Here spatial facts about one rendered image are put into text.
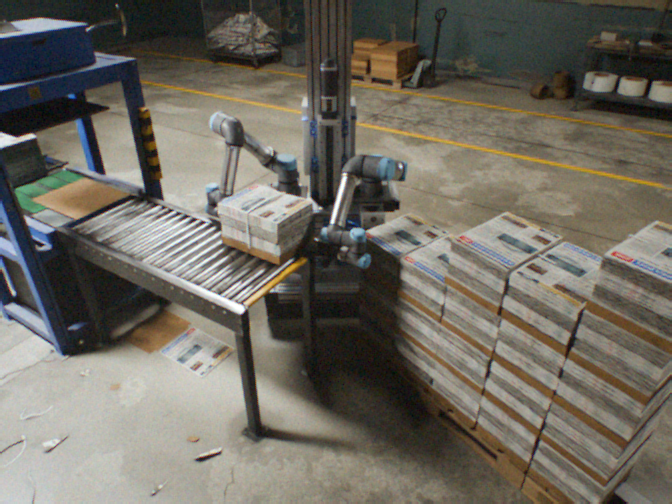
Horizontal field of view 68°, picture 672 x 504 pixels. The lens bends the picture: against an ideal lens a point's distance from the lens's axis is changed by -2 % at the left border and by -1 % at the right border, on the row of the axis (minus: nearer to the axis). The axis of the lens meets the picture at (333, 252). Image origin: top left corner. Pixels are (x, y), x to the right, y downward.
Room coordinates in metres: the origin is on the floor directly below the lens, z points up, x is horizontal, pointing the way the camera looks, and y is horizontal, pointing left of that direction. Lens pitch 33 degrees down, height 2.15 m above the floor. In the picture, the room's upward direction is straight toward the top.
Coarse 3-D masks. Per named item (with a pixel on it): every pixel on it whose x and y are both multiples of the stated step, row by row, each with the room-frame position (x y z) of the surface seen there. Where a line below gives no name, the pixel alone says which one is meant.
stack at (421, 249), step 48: (384, 240) 2.18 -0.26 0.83; (432, 240) 2.18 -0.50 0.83; (384, 288) 2.09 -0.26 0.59; (432, 288) 1.86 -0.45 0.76; (384, 336) 2.08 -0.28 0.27; (432, 336) 1.82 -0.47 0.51; (480, 336) 1.62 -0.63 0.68; (528, 336) 1.47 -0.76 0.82; (432, 384) 1.80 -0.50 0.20; (480, 384) 1.58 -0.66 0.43; (528, 384) 1.42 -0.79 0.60; (528, 432) 1.37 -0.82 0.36
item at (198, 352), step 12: (180, 336) 2.38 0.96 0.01; (192, 336) 2.38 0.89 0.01; (204, 336) 2.38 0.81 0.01; (168, 348) 2.27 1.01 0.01; (180, 348) 2.27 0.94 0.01; (192, 348) 2.27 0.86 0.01; (204, 348) 2.27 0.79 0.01; (216, 348) 2.27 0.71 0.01; (228, 348) 2.27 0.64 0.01; (180, 360) 2.17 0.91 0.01; (192, 360) 2.17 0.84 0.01; (204, 360) 2.17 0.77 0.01; (216, 360) 2.17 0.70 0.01; (204, 372) 2.08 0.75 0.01
